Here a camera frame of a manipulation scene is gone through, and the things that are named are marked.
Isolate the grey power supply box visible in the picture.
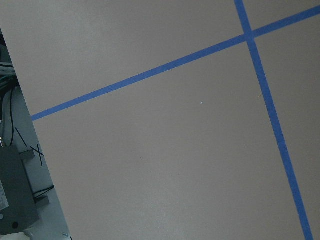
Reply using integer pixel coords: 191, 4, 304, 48
0, 145, 40, 236

